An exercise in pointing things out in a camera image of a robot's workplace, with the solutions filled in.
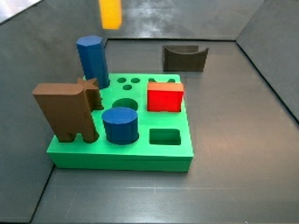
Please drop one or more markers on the yellow rectangular block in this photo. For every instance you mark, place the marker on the yellow rectangular block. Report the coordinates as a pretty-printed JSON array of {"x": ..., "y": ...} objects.
[{"x": 111, "y": 14}]

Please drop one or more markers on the dark grey curved block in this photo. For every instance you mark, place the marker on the dark grey curved block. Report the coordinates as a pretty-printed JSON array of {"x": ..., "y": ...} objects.
[{"x": 183, "y": 58}]

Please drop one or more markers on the blue octagonal prism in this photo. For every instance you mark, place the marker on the blue octagonal prism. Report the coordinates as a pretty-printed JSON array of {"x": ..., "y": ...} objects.
[{"x": 92, "y": 58}]

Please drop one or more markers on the red cube block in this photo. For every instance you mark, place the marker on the red cube block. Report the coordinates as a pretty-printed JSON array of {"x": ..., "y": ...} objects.
[{"x": 164, "y": 96}]

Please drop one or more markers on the brown arch-footed block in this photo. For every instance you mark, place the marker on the brown arch-footed block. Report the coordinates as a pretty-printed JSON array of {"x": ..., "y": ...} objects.
[{"x": 66, "y": 107}]

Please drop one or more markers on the green shape sorter board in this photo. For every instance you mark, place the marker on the green shape sorter board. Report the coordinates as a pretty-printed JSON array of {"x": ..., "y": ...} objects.
[{"x": 163, "y": 148}]

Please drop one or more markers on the brown star prism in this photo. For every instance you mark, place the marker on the brown star prism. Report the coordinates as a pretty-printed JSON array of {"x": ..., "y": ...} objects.
[{"x": 91, "y": 88}]

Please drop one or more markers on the blue cylinder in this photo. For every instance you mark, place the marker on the blue cylinder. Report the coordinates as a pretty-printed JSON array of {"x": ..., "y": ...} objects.
[{"x": 120, "y": 125}]

